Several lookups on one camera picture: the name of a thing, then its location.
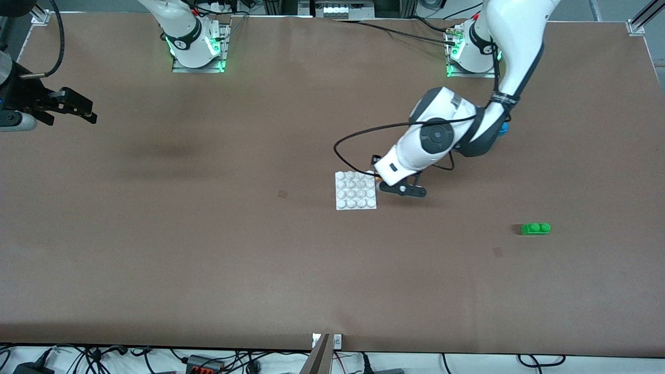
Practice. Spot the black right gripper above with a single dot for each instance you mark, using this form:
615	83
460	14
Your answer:
26	93

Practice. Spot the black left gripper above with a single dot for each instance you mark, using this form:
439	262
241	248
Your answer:
373	162

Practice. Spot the white studded base plate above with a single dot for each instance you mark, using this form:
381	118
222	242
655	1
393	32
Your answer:
353	195

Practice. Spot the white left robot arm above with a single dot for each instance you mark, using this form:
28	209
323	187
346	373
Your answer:
441	137

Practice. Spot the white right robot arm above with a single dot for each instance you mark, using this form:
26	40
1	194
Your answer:
189	41

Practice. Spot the blue three-stud block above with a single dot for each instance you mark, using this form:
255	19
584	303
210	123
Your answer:
503	130

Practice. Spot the green two-stud block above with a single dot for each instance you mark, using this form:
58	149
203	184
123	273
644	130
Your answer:
535	229

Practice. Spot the white power strip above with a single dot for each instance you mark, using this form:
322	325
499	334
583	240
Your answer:
335	10

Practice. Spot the black floor plug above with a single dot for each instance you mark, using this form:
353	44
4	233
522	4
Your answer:
365	363

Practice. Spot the black power adapter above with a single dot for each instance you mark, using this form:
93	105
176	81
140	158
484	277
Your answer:
31	369

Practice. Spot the black orange connector box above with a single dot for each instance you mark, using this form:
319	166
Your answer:
202	365

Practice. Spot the aluminium corner bracket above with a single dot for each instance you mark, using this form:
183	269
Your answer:
41	17
636	27

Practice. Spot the small white bracket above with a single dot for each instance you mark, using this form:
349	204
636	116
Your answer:
337	341
316	341

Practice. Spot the brown wooden post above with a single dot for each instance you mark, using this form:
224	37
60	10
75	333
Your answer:
318	358

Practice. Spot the aluminium frame profile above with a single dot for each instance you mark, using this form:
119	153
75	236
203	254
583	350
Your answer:
649	13

